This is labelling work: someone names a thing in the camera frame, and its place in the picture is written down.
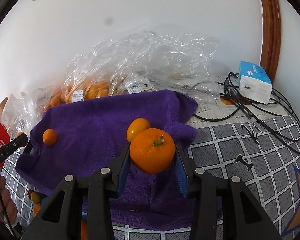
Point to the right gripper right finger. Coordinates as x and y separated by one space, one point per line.
184 169

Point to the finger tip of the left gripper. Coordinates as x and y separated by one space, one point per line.
6 150

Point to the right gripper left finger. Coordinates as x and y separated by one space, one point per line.
120 168

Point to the small orange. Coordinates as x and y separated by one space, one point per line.
50 137

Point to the large orange with stem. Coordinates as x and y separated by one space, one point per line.
152 151

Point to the yellow-orange kumquat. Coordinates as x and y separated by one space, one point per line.
136 127

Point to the purple towel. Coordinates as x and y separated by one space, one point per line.
92 132

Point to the clear bag of oranges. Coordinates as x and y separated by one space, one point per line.
86 77

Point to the crumpled clear plastic bag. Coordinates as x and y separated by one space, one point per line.
145 61

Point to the brown wooden door frame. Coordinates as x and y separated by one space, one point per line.
271 41

